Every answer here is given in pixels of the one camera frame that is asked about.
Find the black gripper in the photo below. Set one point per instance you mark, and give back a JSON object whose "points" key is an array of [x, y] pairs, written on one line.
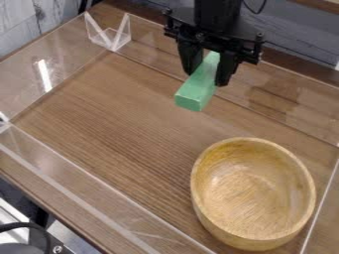
{"points": [[212, 25]]}

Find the green rectangular block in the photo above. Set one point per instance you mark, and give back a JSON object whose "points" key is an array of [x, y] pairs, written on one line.
{"points": [[198, 89]]}

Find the brown wooden bowl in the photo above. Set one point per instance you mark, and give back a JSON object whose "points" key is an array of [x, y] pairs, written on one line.
{"points": [[253, 193]]}

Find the clear acrylic corner bracket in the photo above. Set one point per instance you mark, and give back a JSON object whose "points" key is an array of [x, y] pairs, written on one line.
{"points": [[110, 38]]}

